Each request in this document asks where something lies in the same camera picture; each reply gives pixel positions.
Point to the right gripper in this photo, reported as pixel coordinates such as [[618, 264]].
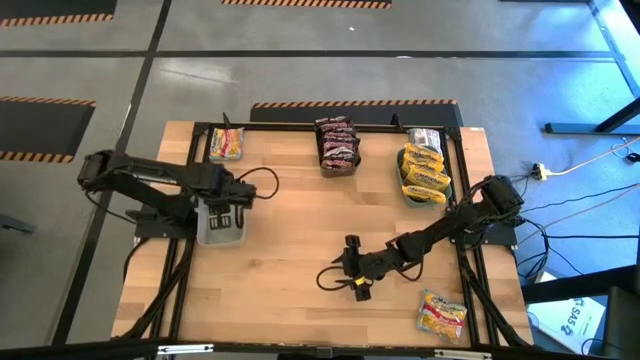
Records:
[[375, 265]]

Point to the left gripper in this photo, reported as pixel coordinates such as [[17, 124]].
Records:
[[232, 192]]

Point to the grey plastic bin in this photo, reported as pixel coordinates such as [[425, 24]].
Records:
[[220, 238]]

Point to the red yellow Maruchan noodle pack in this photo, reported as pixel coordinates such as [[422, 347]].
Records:
[[441, 316], [226, 144]]

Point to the teal plastic bin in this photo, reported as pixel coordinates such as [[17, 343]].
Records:
[[415, 204]]

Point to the black Fire noodle pack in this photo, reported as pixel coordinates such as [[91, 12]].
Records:
[[341, 150], [332, 120], [340, 129], [340, 138], [341, 162]]

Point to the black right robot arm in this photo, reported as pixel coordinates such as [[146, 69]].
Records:
[[450, 225]]

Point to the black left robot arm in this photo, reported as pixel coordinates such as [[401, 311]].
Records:
[[150, 172]]

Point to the dark brown plastic bin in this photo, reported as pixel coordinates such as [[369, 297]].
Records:
[[340, 172]]

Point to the hazard-striped black floor mat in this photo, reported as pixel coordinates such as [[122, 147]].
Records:
[[50, 7], [300, 4], [40, 130], [300, 116]]

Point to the white blue noodle pack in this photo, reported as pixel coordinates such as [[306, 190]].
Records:
[[424, 136]]

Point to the white yellow power strip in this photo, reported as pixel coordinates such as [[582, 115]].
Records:
[[541, 172]]

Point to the grey furniture foot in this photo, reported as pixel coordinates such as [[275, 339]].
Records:
[[15, 224]]

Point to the black floor beam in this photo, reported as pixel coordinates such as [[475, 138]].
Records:
[[575, 287]]

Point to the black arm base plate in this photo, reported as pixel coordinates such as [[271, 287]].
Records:
[[150, 227], [502, 237]]

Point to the black aluminium table frame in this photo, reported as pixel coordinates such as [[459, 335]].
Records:
[[280, 127]]

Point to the silver metal bracket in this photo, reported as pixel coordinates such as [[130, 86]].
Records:
[[462, 354], [185, 349]]

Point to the black desk leg frame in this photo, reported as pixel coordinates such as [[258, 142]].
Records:
[[590, 128]]

